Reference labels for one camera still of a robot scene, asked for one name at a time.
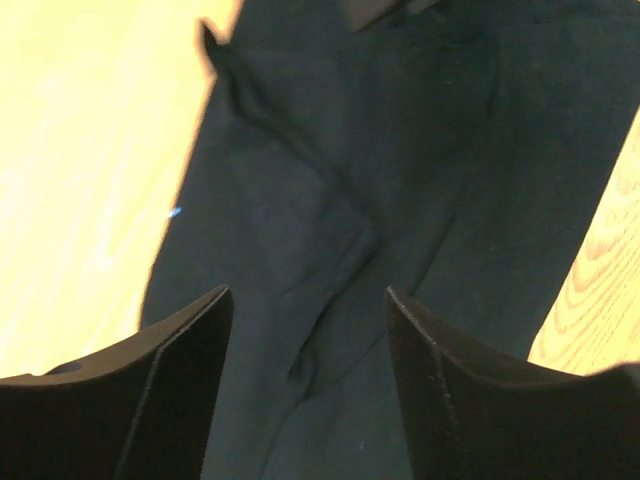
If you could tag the black t shirt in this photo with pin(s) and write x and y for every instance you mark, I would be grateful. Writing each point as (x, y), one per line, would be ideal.
(457, 153)

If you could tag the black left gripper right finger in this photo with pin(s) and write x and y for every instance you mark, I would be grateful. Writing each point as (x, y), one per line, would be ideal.
(472, 412)

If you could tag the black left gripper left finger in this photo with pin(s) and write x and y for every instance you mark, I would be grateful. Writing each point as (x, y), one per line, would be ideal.
(139, 409)

